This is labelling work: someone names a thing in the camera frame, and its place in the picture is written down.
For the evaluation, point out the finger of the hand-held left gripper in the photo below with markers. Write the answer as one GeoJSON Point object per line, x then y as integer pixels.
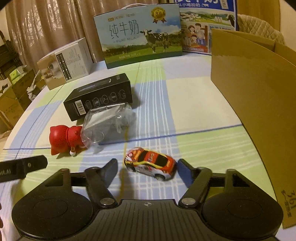
{"type": "Point", "coordinates": [34, 164]}

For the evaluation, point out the blue cartoon milk carton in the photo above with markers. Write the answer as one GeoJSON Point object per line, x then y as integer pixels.
{"type": "Point", "coordinates": [203, 30]}

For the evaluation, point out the brown cardboard box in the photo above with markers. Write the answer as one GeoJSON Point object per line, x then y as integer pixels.
{"type": "Point", "coordinates": [259, 104]}

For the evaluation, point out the green cow milk carton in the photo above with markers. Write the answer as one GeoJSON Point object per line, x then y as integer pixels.
{"type": "Point", "coordinates": [138, 34]}

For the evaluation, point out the beige product box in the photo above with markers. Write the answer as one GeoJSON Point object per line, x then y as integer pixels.
{"type": "Point", "coordinates": [67, 62]}

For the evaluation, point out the clear plastic case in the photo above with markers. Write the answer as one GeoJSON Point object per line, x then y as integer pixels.
{"type": "Point", "coordinates": [106, 125]}

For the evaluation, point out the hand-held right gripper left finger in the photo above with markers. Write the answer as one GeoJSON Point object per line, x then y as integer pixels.
{"type": "Point", "coordinates": [110, 172]}

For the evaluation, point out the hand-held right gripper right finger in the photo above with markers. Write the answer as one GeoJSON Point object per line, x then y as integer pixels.
{"type": "Point", "coordinates": [185, 172]}

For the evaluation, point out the red cat figurine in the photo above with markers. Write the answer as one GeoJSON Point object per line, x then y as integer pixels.
{"type": "Point", "coordinates": [64, 139]}

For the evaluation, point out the brown storage carton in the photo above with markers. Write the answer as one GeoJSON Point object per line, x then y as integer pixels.
{"type": "Point", "coordinates": [22, 90]}

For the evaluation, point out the quilted beige sofa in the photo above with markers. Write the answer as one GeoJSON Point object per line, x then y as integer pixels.
{"type": "Point", "coordinates": [259, 27]}

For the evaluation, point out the checked tablecloth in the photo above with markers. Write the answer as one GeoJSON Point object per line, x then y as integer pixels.
{"type": "Point", "coordinates": [196, 111]}

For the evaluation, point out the red and white toy car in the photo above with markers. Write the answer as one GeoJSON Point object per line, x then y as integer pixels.
{"type": "Point", "coordinates": [150, 163]}

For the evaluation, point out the dark wooden shelf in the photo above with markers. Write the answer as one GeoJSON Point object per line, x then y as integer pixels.
{"type": "Point", "coordinates": [8, 53]}

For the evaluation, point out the black product box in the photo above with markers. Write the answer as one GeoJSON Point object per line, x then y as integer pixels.
{"type": "Point", "coordinates": [99, 95]}

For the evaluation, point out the beige curtain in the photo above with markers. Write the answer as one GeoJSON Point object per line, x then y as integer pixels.
{"type": "Point", "coordinates": [46, 23]}

